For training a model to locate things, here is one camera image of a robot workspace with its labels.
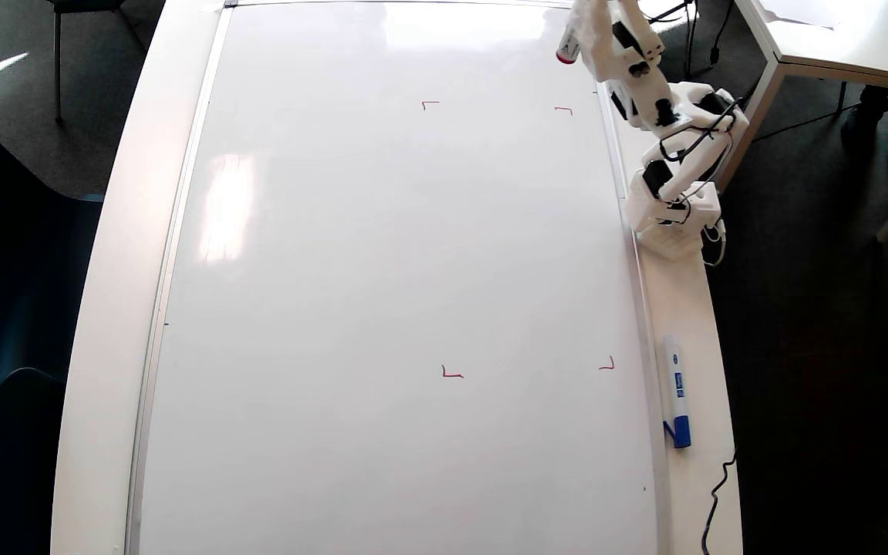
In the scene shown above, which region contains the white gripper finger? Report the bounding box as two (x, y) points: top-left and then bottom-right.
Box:
(571, 0), (614, 66)
(618, 0), (653, 32)

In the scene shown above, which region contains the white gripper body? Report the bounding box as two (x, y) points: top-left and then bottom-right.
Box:
(594, 15), (664, 82)

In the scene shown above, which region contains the red whiteboard marker pen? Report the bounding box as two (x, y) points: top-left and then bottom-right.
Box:
(557, 23), (582, 65)

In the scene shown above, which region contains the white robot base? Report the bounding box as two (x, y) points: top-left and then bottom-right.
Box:
(627, 177), (726, 261)

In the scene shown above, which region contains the blue whiteboard marker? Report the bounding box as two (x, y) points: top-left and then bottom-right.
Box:
(660, 334), (693, 449)

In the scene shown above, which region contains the white paper sheet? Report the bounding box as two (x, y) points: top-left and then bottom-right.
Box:
(760, 0), (839, 30)

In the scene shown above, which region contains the white side table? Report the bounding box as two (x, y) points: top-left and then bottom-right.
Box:
(729, 0), (888, 244)

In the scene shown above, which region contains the chair with metal legs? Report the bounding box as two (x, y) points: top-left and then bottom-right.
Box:
(47, 0), (144, 124)

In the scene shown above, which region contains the dark blue chair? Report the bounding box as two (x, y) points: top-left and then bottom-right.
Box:
(0, 368), (67, 555)
(0, 104), (106, 421)

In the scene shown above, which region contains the black power cable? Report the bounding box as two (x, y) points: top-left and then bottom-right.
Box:
(635, 0), (734, 78)

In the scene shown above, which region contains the thin black floor cable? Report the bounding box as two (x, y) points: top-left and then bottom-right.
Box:
(752, 108), (849, 144)

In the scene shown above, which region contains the white cable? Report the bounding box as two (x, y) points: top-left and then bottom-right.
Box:
(702, 218), (727, 267)

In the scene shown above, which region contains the white whiteboard with metal frame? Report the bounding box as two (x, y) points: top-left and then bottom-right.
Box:
(124, 0), (672, 555)

